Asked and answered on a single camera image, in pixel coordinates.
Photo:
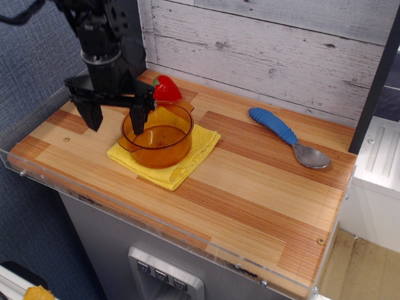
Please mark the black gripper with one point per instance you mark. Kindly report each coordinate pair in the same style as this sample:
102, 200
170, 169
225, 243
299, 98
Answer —
110, 83

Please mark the orange transparent plastic pot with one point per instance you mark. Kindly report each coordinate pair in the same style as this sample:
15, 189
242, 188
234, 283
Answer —
167, 136

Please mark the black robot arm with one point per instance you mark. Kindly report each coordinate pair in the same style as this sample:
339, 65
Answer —
112, 48

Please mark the red plastic strawberry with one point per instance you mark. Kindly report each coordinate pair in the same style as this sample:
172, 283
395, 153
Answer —
165, 89

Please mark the clear acrylic table guard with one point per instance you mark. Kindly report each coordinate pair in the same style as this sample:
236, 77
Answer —
263, 217

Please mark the grey cabinet with buttons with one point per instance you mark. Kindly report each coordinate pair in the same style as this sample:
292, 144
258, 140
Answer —
132, 262

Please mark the yellow black object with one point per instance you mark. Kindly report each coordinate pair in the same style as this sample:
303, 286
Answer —
38, 293

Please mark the white ribbed appliance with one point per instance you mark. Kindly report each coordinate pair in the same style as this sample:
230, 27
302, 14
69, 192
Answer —
371, 206

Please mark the dark grey left post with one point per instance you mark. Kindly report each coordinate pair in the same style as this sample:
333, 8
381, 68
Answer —
133, 50

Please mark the dark grey post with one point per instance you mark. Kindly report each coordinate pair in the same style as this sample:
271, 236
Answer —
133, 50
383, 69

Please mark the blue handled metal spoon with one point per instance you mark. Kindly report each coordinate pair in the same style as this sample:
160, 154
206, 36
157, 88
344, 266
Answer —
305, 155

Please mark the dark grey right post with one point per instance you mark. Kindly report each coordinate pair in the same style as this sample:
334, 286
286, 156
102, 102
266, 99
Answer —
383, 69

